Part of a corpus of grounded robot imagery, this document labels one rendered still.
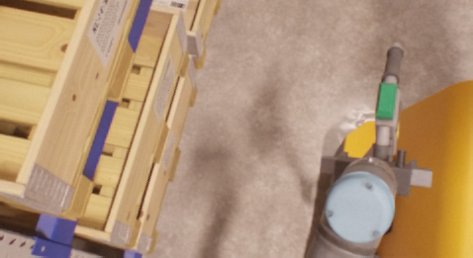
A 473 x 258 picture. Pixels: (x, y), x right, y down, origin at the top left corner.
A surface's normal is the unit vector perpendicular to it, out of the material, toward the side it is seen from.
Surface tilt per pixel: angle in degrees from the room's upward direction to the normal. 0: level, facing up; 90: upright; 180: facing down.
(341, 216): 28
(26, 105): 0
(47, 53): 0
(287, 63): 0
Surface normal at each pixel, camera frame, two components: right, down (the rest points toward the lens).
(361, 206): -0.33, 0.03
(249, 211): -0.01, -0.34
